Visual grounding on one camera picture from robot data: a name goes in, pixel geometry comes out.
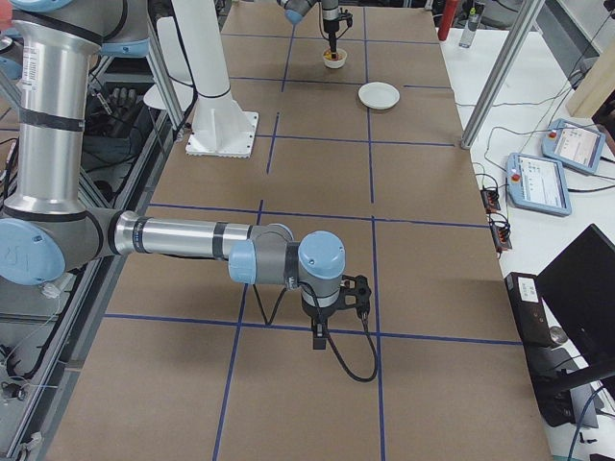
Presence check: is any clear water bottle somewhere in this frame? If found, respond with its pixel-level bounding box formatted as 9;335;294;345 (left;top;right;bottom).
458;5;483;48

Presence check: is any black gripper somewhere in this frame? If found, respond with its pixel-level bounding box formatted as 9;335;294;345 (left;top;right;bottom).
323;19;339;57

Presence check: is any red cylinder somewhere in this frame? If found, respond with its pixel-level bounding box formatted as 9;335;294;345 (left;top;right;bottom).
437;0;459;41

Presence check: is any red yellow apple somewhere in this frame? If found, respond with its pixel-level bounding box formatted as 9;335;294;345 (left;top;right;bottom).
323;49;345;63

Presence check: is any near teach pendant tablet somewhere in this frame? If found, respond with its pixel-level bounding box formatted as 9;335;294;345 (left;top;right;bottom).
506;153;572;216

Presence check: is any near orange connector block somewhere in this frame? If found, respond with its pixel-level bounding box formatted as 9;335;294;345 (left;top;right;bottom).
488;213;512;255

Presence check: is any white bowl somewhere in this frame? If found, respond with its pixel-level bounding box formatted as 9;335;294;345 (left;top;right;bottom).
322;49;348;69

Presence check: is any aluminium frame post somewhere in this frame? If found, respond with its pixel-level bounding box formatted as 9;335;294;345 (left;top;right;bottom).
460;0;545;150

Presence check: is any teach pendant tablet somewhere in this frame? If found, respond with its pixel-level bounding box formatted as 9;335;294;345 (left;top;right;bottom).
506;153;572;216
541;119;605;175

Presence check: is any black box with label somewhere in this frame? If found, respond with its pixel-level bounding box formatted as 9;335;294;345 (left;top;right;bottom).
504;272;599;428

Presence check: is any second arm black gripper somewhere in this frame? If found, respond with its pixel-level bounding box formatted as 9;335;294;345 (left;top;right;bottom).
302;301;337;350

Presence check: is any far teach pendant tablet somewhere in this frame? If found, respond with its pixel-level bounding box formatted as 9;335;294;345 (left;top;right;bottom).
541;119;605;175

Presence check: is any far orange connector block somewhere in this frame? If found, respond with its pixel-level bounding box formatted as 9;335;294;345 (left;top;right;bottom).
480;183;501;214

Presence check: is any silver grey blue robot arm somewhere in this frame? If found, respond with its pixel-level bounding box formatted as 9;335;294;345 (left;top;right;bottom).
277;0;341;34

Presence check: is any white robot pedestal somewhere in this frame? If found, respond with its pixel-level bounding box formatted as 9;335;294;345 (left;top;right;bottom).
172;0;258;158

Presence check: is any orange connector block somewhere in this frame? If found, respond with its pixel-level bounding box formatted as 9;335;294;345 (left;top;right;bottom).
488;213;512;255
480;183;501;214

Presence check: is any white round plate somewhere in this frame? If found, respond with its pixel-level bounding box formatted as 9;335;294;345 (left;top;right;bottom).
357;82;400;110

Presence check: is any black computer monitor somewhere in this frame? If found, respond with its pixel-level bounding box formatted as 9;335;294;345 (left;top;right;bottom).
537;224;614;396

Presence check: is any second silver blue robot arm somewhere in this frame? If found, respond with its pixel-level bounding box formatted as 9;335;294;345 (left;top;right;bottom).
1;1;348;350

